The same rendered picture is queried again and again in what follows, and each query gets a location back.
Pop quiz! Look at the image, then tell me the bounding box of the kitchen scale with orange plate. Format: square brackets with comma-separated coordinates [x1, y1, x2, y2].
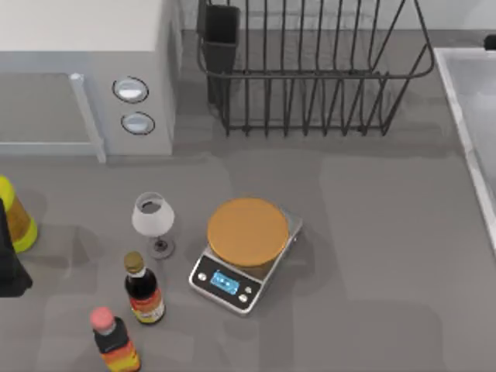
[188, 198, 304, 315]

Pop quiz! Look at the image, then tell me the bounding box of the white wine glass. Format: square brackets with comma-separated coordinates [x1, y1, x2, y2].
[131, 191, 177, 260]

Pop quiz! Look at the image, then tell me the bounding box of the small microwave knob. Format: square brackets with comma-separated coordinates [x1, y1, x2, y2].
[120, 111, 157, 136]

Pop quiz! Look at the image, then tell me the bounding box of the dark bottle with gold cap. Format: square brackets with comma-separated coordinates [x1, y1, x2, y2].
[123, 251, 167, 326]

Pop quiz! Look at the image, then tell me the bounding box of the large microwave knob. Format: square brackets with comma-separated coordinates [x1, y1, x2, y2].
[112, 75, 150, 104]

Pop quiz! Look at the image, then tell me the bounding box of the black cutlery holder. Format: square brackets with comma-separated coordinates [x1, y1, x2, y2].
[196, 3, 241, 104]

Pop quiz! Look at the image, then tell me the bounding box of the dark bottle with pink cap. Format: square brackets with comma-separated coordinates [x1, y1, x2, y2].
[89, 307, 143, 372]

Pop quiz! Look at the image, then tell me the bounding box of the pale microwave oven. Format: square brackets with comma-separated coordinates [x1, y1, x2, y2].
[0, 0, 183, 164]

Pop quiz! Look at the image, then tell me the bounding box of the yellow bottle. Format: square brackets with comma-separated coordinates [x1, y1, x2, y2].
[0, 174, 39, 254]

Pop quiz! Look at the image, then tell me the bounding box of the black wire dish rack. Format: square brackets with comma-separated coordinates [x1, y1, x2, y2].
[195, 0, 436, 138]

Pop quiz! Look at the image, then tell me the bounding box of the microwave door handle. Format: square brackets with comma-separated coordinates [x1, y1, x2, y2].
[69, 73, 108, 164]

